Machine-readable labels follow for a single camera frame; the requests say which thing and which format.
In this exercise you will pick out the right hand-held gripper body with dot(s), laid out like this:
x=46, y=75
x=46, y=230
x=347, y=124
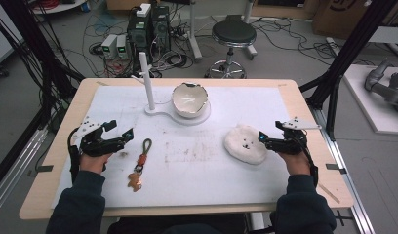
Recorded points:
x=289, y=144

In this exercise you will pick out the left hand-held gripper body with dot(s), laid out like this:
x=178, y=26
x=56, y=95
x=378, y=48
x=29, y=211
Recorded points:
x=96, y=144

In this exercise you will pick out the white plush toy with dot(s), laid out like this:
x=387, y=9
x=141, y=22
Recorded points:
x=244, y=146

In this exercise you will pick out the person's left hand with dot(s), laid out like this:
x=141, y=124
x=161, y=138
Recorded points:
x=93, y=164

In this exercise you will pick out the person's right hand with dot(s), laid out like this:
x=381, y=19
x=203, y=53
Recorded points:
x=298, y=164

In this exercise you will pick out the black tape strip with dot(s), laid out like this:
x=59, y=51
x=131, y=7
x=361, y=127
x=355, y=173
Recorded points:
x=44, y=168
x=335, y=168

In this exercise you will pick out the white stand with peg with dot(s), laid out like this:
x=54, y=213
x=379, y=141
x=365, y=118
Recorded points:
x=148, y=87

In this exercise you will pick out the white eggshell-shaped bowl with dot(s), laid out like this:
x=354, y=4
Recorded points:
x=189, y=100

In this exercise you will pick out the white table mat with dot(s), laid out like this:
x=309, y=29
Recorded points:
x=193, y=175

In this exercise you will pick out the grey power supply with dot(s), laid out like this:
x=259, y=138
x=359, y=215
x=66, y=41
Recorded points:
x=109, y=45
x=122, y=47

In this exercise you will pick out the white platform board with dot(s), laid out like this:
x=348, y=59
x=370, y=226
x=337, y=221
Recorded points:
x=372, y=110

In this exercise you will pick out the black tape cross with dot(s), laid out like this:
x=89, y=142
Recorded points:
x=342, y=217

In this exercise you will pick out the black computer tower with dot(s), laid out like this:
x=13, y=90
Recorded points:
x=160, y=27
x=139, y=35

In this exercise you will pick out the white power strip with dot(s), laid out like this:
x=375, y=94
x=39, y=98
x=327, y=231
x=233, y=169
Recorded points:
x=333, y=45

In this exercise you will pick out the white desk leg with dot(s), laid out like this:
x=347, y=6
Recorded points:
x=250, y=29
x=194, y=35

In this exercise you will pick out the black round stool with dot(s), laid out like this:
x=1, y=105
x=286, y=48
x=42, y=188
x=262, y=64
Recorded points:
x=233, y=32

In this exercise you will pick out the white box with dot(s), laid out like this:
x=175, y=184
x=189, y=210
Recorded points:
x=143, y=9

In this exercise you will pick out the cardboard box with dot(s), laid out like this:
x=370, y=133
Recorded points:
x=346, y=16

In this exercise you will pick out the white round table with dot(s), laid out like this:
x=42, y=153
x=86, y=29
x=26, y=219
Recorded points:
x=57, y=7

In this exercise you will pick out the aluminium rail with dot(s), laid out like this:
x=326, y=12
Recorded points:
x=346, y=175
x=15, y=172

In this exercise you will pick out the black frame post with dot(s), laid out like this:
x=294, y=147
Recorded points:
x=34, y=42
x=346, y=55

